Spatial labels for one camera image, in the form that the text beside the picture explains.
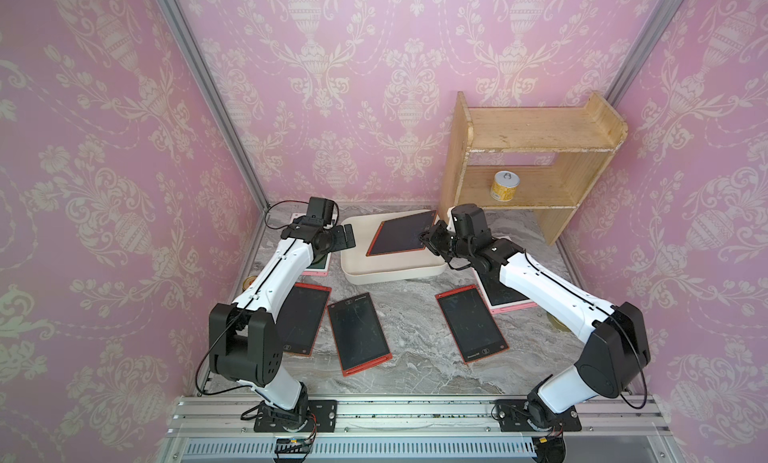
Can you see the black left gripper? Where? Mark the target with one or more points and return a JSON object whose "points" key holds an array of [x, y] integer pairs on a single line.
{"points": [[342, 241]]}

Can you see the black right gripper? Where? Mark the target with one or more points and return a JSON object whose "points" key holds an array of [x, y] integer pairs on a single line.
{"points": [[435, 235]]}

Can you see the pink writing tablet rainbow screen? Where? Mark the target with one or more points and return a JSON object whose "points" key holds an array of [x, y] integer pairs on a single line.
{"points": [[319, 269]]}

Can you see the pink writing tablet dark screen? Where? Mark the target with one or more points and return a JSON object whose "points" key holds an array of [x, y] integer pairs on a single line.
{"points": [[500, 299]]}

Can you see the red black newsmy tablet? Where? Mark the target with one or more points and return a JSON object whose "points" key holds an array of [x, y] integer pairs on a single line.
{"points": [[300, 317], [471, 324]]}

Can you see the red black Newsmy tablet top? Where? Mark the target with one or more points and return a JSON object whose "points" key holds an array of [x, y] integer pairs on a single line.
{"points": [[300, 317]]}

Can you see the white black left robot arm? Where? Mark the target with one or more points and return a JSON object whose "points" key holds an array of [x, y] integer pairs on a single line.
{"points": [[244, 344]]}

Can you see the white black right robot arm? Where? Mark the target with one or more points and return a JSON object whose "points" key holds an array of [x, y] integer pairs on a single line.
{"points": [[614, 336]]}

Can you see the white plastic storage box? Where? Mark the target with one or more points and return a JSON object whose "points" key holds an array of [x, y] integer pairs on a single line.
{"points": [[362, 270]]}

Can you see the yellow white tin can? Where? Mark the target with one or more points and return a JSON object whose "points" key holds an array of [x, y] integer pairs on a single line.
{"points": [[504, 186]]}

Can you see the round tin left side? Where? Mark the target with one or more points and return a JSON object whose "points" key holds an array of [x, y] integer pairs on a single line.
{"points": [[248, 282]]}

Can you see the wooden shelf unit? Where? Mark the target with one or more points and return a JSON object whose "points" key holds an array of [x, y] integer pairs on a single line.
{"points": [[558, 153]]}

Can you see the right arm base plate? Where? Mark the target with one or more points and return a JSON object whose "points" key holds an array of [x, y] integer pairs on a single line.
{"points": [[520, 415]]}

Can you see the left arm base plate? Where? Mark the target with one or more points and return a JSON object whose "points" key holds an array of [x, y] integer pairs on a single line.
{"points": [[308, 416]]}

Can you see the aluminium front rail frame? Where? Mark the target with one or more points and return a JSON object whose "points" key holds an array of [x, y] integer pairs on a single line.
{"points": [[417, 428]]}

